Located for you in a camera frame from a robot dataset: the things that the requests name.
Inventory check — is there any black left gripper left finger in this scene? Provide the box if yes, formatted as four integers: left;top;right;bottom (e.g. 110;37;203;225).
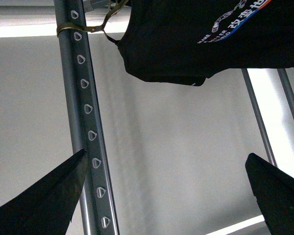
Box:
0;149;86;235

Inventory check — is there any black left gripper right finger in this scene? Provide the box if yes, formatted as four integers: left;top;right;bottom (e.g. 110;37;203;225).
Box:
245;153;294;235

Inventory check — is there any black t-shirt with print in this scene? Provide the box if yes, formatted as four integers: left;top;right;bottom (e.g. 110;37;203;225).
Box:
117;0;294;86

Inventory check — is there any grey rack vertical pole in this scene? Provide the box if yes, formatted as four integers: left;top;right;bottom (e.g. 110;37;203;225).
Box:
241;69;277;166

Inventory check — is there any grey perforated front rack rail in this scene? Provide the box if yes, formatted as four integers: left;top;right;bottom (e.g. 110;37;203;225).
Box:
53;0;121;235

